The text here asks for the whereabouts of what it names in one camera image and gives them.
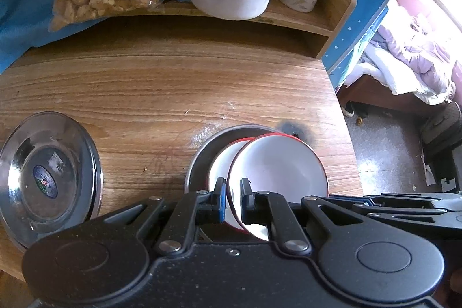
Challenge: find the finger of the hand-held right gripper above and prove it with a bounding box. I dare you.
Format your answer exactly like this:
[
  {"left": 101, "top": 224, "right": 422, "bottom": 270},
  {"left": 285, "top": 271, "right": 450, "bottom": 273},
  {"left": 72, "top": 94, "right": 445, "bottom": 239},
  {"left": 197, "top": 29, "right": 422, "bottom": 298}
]
[
  {"left": 361, "top": 193, "right": 462, "bottom": 212},
  {"left": 352, "top": 203, "right": 462, "bottom": 241}
]

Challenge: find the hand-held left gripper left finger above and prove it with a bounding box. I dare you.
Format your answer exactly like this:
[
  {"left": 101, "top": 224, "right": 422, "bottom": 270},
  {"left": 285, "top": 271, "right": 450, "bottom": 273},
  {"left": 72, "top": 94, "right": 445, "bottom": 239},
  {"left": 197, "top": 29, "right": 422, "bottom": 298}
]
[{"left": 94, "top": 177, "right": 227, "bottom": 256}]

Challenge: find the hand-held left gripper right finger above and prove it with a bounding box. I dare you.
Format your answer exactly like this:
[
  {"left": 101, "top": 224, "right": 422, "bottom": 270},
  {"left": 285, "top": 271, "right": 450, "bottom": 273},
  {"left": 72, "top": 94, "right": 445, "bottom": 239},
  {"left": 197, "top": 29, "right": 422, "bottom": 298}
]
[{"left": 239, "top": 177, "right": 365, "bottom": 256}]

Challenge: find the stainless steel bowl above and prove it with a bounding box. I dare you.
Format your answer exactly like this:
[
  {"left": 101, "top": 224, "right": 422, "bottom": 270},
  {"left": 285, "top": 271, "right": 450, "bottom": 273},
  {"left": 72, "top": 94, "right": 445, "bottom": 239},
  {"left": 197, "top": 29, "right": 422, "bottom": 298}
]
[{"left": 185, "top": 124, "right": 289, "bottom": 244}]

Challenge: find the white bowl with red rim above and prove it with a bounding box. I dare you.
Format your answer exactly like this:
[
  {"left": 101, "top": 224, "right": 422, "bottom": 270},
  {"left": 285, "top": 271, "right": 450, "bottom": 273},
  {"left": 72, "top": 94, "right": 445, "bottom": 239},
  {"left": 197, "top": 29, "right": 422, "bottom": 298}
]
[
  {"left": 227, "top": 134, "right": 330, "bottom": 241},
  {"left": 208, "top": 138, "right": 255, "bottom": 233}
]

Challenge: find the stainless steel plate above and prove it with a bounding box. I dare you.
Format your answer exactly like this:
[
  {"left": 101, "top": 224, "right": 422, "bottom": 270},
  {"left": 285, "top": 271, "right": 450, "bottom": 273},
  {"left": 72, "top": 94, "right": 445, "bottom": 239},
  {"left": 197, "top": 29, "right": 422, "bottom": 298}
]
[{"left": 0, "top": 111, "right": 105, "bottom": 253}]

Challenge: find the dark bag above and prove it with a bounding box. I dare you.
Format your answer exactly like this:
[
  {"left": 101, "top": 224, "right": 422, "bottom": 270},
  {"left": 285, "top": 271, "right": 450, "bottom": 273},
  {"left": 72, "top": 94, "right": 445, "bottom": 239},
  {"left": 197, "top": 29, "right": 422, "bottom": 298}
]
[{"left": 420, "top": 102, "right": 462, "bottom": 157}]

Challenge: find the bed with white bedding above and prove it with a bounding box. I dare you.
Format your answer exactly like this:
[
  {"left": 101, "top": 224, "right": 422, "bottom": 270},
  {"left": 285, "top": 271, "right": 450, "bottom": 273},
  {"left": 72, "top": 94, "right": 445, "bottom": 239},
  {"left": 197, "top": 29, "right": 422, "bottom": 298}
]
[{"left": 355, "top": 0, "right": 462, "bottom": 104}]

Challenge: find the wooden desktop shelf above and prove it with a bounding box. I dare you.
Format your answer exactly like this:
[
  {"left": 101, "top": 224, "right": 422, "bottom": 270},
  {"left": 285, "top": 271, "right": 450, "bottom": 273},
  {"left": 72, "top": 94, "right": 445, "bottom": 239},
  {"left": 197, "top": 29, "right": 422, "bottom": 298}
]
[{"left": 150, "top": 0, "right": 358, "bottom": 59}]

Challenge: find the blue striped cloth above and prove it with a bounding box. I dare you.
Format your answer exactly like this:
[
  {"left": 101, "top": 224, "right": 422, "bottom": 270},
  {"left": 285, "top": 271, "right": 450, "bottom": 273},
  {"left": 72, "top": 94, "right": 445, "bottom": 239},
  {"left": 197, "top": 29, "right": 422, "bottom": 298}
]
[{"left": 0, "top": 0, "right": 197, "bottom": 75}]

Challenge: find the wooden bed frame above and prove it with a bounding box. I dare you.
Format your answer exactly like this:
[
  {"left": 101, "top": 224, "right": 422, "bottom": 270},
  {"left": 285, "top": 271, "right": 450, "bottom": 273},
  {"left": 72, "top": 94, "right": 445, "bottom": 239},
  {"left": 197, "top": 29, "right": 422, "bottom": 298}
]
[{"left": 339, "top": 73, "right": 452, "bottom": 119}]

